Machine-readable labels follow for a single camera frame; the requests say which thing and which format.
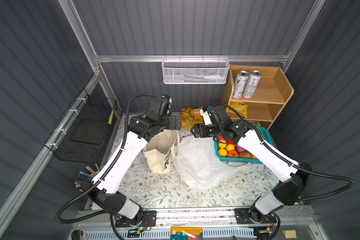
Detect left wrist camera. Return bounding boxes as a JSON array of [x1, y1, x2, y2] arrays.
[[161, 95, 172, 103]]

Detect wooden shelf unit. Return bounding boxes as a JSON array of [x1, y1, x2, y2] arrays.
[[220, 65, 294, 130]]

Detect bread rolls cluster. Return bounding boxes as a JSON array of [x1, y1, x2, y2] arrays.
[[181, 107, 204, 129]]

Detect colourful book at front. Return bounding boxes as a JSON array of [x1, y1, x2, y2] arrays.
[[170, 227, 203, 240]]

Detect silver can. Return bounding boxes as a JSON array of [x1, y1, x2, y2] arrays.
[[243, 70, 262, 98], [233, 71, 249, 99]]

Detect white plastic grocery bag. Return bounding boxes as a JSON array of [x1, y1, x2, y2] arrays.
[[174, 136, 240, 190]]

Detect black wire wall basket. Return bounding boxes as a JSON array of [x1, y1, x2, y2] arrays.
[[45, 91, 119, 165]]

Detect yellow lemon upper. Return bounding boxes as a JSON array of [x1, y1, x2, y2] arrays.
[[218, 139, 228, 149]]

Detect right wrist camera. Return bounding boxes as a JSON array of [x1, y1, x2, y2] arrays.
[[200, 107, 212, 126]]

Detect yellow snack packet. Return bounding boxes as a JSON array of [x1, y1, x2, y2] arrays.
[[230, 101, 249, 118]]

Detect orange pumpkin toy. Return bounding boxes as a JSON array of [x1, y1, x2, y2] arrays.
[[227, 150, 239, 158]]

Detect coloured pencils bundle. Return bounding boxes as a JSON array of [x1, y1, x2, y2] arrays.
[[74, 163, 100, 188]]

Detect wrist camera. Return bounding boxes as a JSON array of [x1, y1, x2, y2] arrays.
[[200, 107, 212, 126], [161, 95, 172, 103]]

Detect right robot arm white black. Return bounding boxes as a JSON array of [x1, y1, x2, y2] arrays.
[[191, 103, 355, 223]]

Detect floral table mat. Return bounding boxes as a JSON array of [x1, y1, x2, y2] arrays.
[[113, 130, 278, 209]]

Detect teal plastic fruit basket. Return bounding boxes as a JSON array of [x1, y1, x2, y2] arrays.
[[214, 127, 275, 164]]

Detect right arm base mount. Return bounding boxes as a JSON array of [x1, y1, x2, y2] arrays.
[[234, 208, 277, 225]]

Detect toothpaste tube in basket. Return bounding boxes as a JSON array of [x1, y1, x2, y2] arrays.
[[203, 75, 226, 82]]

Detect cream canvas tote bag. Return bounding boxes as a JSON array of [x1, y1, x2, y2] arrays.
[[143, 130, 180, 175]]

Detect purple onion toy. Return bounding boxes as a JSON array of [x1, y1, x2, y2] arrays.
[[235, 147, 247, 154]]

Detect brown kiwi toy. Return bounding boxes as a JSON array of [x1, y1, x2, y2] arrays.
[[239, 151, 252, 159]]

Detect white wire wall basket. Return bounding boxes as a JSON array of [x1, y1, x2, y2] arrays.
[[161, 57, 230, 85]]

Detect yellow sticky note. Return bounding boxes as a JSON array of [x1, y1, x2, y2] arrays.
[[282, 230, 297, 239]]

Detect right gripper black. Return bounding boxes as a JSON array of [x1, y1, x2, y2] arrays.
[[188, 122, 220, 138]]

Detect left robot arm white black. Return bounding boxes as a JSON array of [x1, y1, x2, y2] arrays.
[[55, 95, 181, 225]]

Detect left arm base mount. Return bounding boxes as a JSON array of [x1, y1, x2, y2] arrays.
[[115, 210, 157, 228]]

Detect yellow lemon middle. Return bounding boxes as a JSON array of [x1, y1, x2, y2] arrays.
[[226, 144, 236, 152]]

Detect yellow lemon lower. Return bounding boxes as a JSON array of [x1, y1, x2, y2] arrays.
[[218, 148, 228, 157]]

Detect yellow lemon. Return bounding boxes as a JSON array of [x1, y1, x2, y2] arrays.
[[226, 144, 236, 152], [218, 148, 228, 157], [218, 139, 228, 149]]

